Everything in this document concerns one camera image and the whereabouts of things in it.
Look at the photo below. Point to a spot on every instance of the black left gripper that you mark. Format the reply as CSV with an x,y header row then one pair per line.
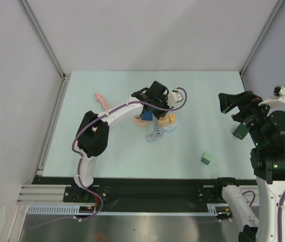
x,y
159,115

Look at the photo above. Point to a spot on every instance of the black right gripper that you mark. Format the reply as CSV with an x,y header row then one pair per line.
x,y
239,106

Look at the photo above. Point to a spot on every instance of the yellow plug adapter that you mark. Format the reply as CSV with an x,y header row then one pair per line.
x,y
172,119

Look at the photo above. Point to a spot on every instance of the tan cube plug adapter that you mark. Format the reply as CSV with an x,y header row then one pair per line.
x,y
163,121

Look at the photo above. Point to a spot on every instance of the blue cube socket adapter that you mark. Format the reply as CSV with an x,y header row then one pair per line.
x,y
147,116

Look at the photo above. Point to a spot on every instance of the dark green cube adapter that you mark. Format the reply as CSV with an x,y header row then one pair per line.
x,y
240,132

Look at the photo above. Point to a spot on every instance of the round blue power strip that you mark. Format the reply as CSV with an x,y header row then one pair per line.
x,y
159,132

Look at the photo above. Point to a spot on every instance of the green plug adapter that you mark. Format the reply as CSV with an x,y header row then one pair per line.
x,y
206,158

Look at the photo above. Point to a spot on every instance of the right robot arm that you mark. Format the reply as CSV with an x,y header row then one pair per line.
x,y
266,127

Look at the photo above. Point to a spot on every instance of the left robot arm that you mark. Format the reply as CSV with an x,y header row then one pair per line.
x,y
91,139

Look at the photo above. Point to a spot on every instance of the round pink power strip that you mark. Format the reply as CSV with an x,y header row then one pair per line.
x,y
141,123

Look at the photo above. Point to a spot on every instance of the long pink power strip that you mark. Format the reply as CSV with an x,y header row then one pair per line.
x,y
76,145

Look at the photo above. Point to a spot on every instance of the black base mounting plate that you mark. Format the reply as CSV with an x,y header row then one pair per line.
x,y
134,195

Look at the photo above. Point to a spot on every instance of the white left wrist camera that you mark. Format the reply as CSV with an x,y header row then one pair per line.
x,y
174,97

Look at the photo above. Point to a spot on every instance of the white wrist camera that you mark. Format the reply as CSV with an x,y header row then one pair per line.
x,y
278,99
174,97

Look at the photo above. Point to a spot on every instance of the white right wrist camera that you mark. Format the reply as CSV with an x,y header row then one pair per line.
x,y
278,99

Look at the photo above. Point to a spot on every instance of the left aluminium side rail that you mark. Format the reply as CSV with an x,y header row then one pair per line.
x,y
51,125

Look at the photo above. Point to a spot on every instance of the right aluminium frame post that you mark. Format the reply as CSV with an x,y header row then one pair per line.
x,y
262,35

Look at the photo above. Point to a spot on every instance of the aluminium frame post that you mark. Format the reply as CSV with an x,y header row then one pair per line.
x,y
33,21
262,35

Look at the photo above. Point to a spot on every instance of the aluminium front frame rail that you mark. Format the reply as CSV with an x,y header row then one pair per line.
x,y
48,194

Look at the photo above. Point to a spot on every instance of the left aluminium frame post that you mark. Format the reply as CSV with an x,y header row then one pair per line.
x,y
33,21

